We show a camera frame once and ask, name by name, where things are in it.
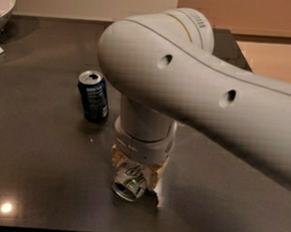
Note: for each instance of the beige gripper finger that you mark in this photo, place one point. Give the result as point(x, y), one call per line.
point(153, 173)
point(119, 160)

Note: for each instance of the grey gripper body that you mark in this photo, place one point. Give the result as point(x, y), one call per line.
point(142, 148)

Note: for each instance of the silver 7up can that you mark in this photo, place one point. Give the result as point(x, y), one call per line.
point(129, 182)

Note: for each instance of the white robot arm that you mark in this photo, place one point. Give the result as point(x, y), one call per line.
point(165, 62)

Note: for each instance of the blue soda can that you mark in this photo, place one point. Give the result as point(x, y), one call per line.
point(93, 91)

